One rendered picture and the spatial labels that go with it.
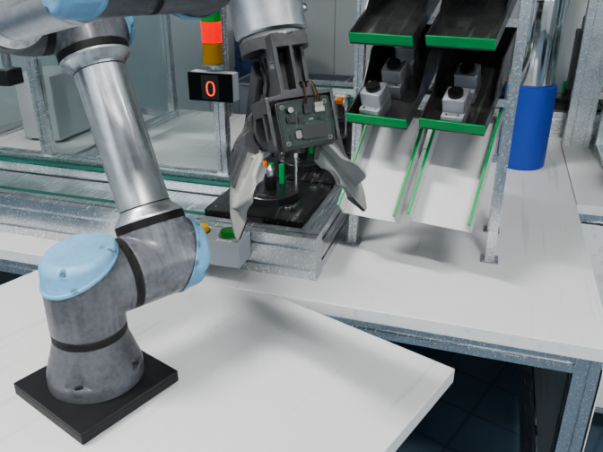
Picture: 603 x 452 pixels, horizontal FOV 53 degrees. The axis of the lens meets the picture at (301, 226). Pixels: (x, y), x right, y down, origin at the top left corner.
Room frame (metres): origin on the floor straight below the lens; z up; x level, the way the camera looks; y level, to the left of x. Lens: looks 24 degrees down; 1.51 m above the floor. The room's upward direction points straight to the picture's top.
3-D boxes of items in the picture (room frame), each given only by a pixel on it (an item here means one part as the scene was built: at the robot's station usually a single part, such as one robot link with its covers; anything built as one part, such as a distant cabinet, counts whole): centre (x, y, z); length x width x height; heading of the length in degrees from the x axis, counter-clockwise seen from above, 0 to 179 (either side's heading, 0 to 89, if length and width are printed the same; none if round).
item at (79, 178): (1.48, 0.35, 0.91); 0.84 x 0.28 x 0.10; 72
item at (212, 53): (1.54, 0.22, 1.29); 0.05 x 0.05 x 0.05
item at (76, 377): (0.80, 0.34, 0.93); 0.15 x 0.15 x 0.10
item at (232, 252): (1.19, 0.22, 0.93); 0.21 x 0.07 x 0.06; 72
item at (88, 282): (0.80, 0.33, 1.05); 0.13 x 0.12 x 0.14; 131
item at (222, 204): (1.37, 0.07, 0.96); 0.24 x 0.24 x 0.02; 72
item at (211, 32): (1.54, 0.22, 1.34); 0.05 x 0.05 x 0.05
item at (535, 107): (1.95, -0.74, 1.00); 0.16 x 0.16 x 0.27
